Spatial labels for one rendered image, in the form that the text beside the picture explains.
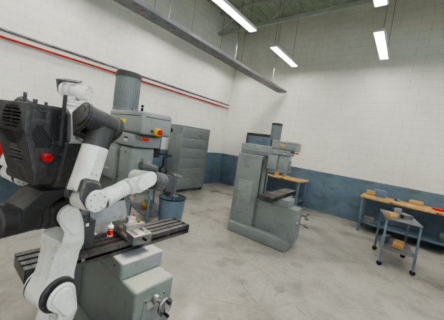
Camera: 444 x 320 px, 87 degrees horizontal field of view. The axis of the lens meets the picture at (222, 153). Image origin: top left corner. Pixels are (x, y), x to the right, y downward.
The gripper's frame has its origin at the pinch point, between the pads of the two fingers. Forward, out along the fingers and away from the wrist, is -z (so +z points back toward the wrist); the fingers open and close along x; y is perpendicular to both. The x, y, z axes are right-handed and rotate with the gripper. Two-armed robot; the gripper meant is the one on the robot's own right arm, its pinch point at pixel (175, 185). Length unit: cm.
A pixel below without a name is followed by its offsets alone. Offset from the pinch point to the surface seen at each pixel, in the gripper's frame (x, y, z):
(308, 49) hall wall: 524, 59, -578
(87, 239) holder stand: -44, 72, -8
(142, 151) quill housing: 23, 56, -22
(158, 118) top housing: 47, 41, -15
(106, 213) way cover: -30, 104, -41
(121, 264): -56, 53, -25
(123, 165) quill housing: 10, 69, -18
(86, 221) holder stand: -32, 71, -3
